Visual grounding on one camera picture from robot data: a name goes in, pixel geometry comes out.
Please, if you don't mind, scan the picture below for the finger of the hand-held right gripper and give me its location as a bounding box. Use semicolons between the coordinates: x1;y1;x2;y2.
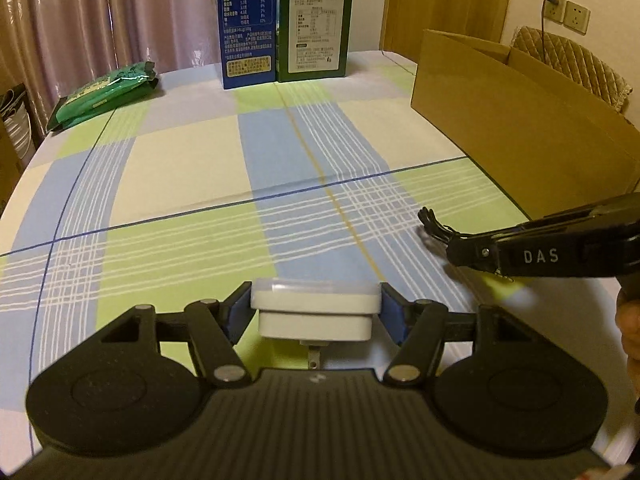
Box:
446;204;597;271

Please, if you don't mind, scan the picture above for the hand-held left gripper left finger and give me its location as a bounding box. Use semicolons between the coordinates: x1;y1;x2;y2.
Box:
100;281;253;388

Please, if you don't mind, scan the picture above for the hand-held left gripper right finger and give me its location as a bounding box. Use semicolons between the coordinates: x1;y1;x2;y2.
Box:
379;282;543;387

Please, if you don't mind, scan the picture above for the white plug-in night light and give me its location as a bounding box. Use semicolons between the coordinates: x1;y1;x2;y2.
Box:
250;277;380;368

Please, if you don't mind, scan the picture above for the checked cloth desktop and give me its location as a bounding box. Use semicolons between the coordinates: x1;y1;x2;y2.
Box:
0;50;631;466

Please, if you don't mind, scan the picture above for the person's right hand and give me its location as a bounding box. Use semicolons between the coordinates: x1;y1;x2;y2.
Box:
615;287;640;361

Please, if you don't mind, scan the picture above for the dark green carton box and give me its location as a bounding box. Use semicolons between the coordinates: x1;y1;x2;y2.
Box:
276;0;355;83

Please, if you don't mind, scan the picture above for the wooden door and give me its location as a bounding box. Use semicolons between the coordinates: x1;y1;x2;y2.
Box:
382;0;516;61

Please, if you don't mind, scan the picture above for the green wet wipes pack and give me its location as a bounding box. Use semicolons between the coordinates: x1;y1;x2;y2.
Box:
47;61;160;133

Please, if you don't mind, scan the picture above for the brown cardboard storage box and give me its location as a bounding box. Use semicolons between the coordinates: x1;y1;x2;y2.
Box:
0;127;23;206

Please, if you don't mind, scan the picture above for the tall blue milk carton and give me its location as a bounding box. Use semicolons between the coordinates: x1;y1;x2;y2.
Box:
216;0;279;90

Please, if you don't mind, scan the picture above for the white paper bag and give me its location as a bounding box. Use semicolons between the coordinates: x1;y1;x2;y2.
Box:
0;85;39;161

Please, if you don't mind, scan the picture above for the pinkish grey curtain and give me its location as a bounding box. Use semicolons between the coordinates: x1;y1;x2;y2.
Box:
0;0;387;126

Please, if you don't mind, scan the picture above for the plain wall socket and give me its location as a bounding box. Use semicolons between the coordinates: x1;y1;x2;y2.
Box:
564;1;591;36

